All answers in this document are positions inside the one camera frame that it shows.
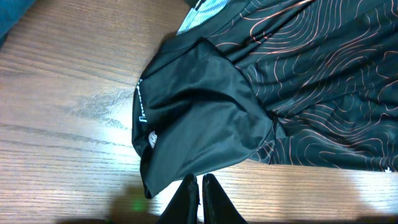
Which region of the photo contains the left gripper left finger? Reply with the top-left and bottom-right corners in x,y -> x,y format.
156,174 -> 200,224

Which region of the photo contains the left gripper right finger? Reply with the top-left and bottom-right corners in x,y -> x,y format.
202,174 -> 248,224

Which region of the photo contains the black printed cycling jersey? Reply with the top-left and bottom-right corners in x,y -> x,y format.
132,0 -> 397,198

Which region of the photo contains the folded navy blue shirt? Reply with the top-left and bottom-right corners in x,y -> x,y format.
0,0 -> 35,47

